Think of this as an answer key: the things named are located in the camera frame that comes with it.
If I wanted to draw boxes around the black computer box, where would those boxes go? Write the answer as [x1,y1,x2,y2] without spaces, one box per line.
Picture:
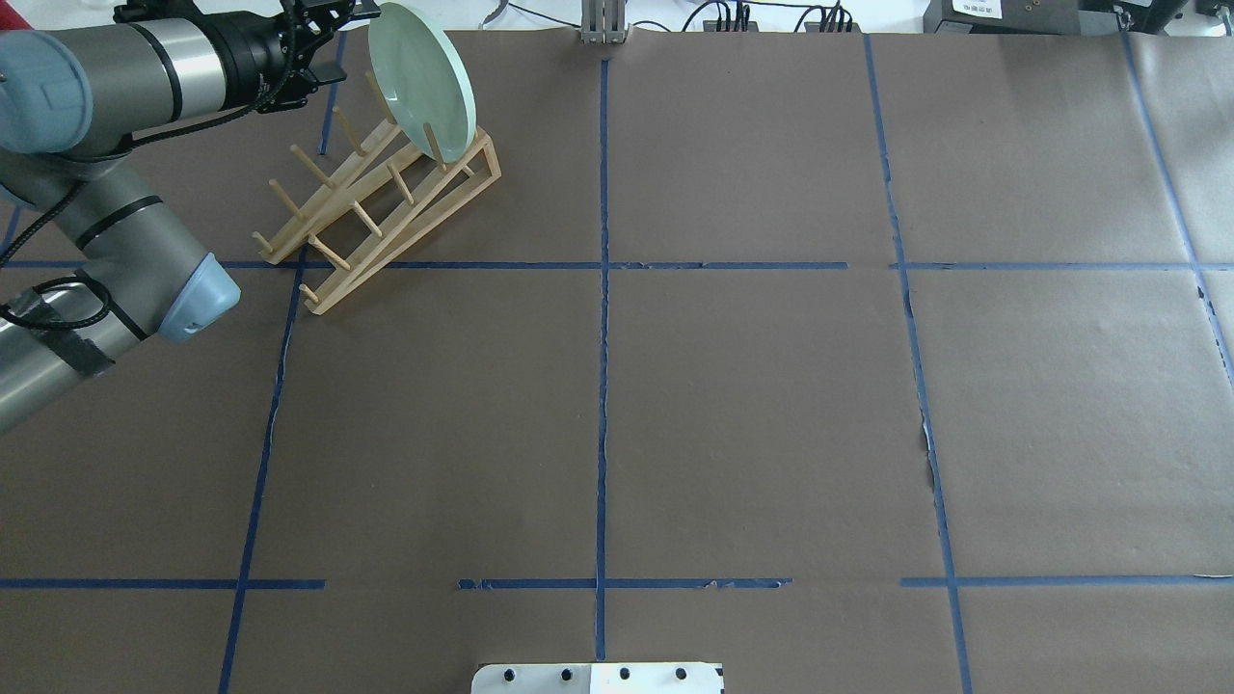
[922,1,1130,36]

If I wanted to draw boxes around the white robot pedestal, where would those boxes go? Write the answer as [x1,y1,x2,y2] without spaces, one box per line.
[470,659,726,693]

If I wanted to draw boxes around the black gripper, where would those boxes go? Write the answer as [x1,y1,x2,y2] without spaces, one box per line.
[204,1,383,109]

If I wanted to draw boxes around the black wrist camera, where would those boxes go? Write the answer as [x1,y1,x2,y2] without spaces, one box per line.
[112,0,204,25]

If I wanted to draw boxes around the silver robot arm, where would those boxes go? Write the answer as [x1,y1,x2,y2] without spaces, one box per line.
[1,1,381,431]

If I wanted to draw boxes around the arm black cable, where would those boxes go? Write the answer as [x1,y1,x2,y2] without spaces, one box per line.
[0,28,300,333]

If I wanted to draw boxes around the mint green plate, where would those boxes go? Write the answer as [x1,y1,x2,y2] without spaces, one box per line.
[366,1,478,164]

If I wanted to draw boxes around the aluminium frame post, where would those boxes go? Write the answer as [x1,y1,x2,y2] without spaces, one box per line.
[578,0,631,44]

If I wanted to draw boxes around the wooden plate rack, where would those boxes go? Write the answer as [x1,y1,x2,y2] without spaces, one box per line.
[252,105,502,315]

